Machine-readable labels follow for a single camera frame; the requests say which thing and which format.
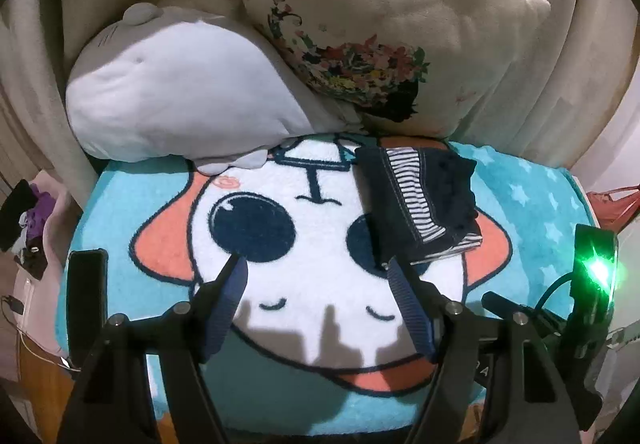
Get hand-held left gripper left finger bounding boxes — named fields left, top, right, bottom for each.
left=56, top=248, right=250, bottom=444

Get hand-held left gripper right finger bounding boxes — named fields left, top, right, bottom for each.
left=386, top=257, right=584, bottom=444

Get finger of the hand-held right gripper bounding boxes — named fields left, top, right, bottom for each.
left=481, top=291, right=568, bottom=340

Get striped pants with navy waistband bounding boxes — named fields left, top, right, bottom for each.
left=354, top=146, right=485, bottom=271

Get red bag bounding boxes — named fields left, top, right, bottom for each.
left=584, top=187, right=640, bottom=233

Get teal cartoon printed blanket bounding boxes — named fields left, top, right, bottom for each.
left=55, top=134, right=602, bottom=436

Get grey and white plush pillow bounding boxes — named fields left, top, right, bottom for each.
left=65, top=4, right=369, bottom=176

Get beige sofa cover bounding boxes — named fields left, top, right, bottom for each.
left=0, top=0, right=640, bottom=205

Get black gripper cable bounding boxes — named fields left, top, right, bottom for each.
left=534, top=271, right=577, bottom=316

